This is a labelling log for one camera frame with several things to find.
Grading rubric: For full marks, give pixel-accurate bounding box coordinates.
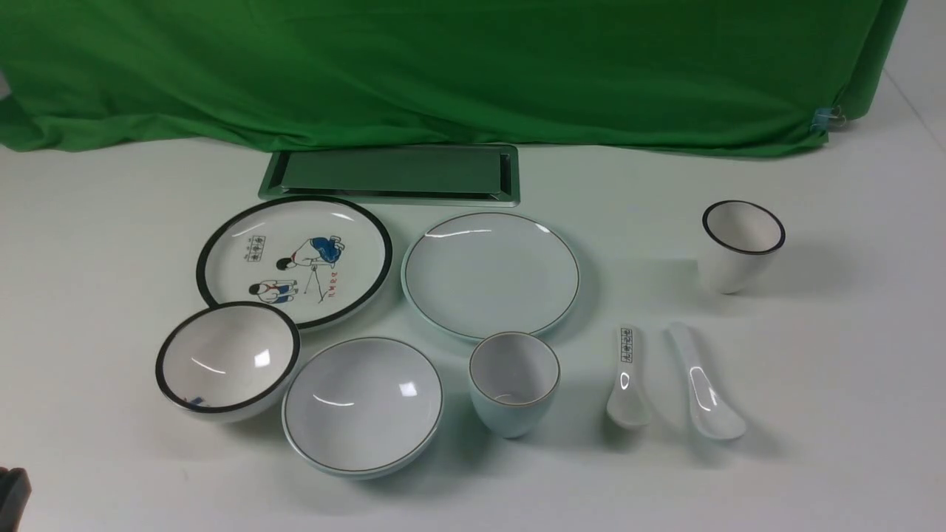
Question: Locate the green backdrop cloth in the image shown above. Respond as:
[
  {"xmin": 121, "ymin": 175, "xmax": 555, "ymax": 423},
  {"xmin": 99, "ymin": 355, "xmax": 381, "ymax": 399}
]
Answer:
[{"xmin": 1, "ymin": 1, "xmax": 906, "ymax": 158}]

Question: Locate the white spoon with print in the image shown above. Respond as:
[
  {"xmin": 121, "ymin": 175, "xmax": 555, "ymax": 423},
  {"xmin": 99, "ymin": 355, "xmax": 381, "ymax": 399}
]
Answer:
[{"xmin": 605, "ymin": 324, "xmax": 651, "ymax": 431}]

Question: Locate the pale blue gold-rimmed cup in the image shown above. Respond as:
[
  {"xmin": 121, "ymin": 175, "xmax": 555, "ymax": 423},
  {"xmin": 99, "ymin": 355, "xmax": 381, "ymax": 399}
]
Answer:
[{"xmin": 469, "ymin": 331, "xmax": 561, "ymax": 439}]

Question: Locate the black-rimmed illustrated plate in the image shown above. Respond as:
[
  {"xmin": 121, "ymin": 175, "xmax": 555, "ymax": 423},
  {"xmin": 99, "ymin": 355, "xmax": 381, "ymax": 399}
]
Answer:
[{"xmin": 195, "ymin": 196, "xmax": 393, "ymax": 330}]

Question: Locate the pale blue plain plate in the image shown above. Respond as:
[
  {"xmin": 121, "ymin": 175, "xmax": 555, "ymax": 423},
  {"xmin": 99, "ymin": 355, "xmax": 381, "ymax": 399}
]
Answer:
[{"xmin": 400, "ymin": 211, "xmax": 582, "ymax": 341}]

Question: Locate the pale blue gold-rimmed bowl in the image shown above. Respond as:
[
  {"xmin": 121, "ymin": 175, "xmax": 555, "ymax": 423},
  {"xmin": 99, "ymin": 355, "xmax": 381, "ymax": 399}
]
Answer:
[{"xmin": 281, "ymin": 337, "xmax": 445, "ymax": 480}]

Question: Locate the plain white ceramic spoon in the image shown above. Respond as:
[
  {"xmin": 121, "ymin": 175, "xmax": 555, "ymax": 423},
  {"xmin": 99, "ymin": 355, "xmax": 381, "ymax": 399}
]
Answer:
[{"xmin": 668, "ymin": 322, "xmax": 747, "ymax": 441}]

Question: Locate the black-rimmed white bowl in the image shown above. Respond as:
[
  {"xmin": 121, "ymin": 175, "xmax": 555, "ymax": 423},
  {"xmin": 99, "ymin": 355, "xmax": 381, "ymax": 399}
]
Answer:
[{"xmin": 154, "ymin": 301, "xmax": 302, "ymax": 423}]

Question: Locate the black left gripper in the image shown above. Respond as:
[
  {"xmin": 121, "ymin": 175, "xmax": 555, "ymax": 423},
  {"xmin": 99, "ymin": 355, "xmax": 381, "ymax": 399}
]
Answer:
[{"xmin": 0, "ymin": 468, "xmax": 33, "ymax": 532}]

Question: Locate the metal rectangular table hatch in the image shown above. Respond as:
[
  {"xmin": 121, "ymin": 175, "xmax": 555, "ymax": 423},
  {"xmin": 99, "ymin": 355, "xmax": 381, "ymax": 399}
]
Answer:
[{"xmin": 257, "ymin": 144, "xmax": 521, "ymax": 208}]

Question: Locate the blue binder clip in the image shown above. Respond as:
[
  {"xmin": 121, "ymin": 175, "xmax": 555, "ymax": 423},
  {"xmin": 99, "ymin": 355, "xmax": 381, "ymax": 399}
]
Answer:
[{"xmin": 809, "ymin": 105, "xmax": 848, "ymax": 132}]

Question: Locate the black-rimmed white cup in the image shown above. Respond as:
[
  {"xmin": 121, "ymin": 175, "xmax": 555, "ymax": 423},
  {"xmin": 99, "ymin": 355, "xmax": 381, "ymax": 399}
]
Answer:
[{"xmin": 697, "ymin": 199, "xmax": 786, "ymax": 294}]

